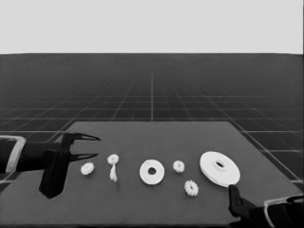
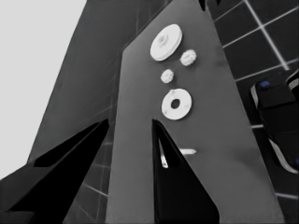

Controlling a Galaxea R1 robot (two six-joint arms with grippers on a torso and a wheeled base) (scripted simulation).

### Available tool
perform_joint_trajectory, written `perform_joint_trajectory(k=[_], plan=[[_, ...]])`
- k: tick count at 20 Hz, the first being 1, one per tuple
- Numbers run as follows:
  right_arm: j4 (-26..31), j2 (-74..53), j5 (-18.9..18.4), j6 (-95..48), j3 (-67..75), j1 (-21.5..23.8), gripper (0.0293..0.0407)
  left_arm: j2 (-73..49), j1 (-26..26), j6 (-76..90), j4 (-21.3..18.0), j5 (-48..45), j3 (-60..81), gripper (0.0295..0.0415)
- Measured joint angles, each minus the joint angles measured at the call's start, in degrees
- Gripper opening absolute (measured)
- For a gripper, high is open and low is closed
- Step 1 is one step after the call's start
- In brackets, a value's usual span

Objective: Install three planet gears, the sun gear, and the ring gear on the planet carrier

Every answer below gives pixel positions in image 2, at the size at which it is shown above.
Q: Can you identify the white round carrier with pins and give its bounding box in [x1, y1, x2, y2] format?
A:
[161, 88, 193, 121]

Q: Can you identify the large thick white disc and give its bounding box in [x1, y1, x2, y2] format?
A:
[149, 23, 183, 63]

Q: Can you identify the dark robot body block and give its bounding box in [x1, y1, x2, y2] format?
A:
[249, 67, 299, 175]

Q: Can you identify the small white toothed gear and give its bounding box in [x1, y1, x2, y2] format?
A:
[160, 68, 175, 84]

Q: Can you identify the small white T-shaped piece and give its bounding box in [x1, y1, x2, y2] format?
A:
[158, 138, 198, 170]

